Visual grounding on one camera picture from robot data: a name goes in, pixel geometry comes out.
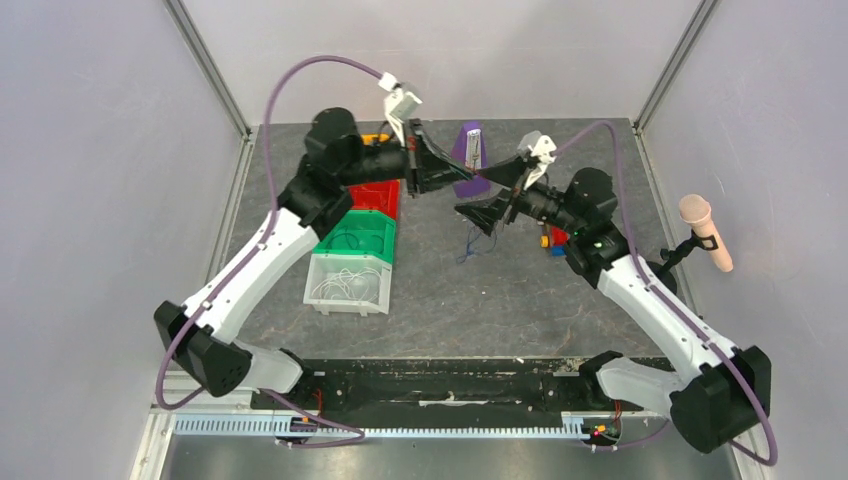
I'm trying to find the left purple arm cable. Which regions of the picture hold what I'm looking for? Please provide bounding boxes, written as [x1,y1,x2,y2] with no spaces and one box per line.
[154,55,399,449]

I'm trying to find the pink microphone on stand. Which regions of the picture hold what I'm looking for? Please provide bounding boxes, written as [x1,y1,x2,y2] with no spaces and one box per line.
[661,194,734,273]

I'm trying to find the orange plastic bin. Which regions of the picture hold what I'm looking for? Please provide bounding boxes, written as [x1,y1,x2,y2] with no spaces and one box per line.
[361,133,394,146]

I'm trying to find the toy brick stack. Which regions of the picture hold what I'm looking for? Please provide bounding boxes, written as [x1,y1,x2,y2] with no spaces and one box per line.
[539,224,569,257]

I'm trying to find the purple metronome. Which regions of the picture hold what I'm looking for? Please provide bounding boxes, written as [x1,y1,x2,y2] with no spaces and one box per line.
[451,121,490,199]

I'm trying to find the red plastic bin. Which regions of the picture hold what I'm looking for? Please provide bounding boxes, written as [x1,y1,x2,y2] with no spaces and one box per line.
[348,180,401,220]

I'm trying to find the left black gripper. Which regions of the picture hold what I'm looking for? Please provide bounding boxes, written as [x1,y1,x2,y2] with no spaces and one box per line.
[338,118,472,198]

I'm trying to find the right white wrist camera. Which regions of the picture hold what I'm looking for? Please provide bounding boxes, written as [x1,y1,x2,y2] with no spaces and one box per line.
[518,130,557,190]

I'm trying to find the white wire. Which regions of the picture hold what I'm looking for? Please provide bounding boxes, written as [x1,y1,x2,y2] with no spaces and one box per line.
[311,264,384,303]

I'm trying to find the blue wire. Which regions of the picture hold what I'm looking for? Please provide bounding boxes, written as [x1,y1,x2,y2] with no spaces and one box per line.
[455,221,498,265]

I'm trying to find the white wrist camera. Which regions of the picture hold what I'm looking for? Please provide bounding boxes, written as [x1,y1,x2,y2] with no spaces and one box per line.
[378,72,423,146]
[518,130,557,190]

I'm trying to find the clear white plastic bin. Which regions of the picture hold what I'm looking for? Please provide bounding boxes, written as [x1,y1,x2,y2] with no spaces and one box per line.
[303,254,393,317]

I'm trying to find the green plastic bin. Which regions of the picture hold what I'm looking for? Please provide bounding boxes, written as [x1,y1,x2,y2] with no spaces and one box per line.
[313,210,397,264]

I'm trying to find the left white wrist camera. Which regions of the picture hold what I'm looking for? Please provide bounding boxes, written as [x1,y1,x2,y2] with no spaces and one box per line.
[378,72,423,146]

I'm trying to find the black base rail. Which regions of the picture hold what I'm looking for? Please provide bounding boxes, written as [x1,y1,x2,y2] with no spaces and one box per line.
[284,357,640,429]

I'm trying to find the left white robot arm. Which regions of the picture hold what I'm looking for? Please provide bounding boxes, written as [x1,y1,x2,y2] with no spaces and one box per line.
[153,107,472,409]

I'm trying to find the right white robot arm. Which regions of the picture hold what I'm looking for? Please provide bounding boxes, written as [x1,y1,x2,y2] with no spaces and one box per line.
[455,158,771,453]

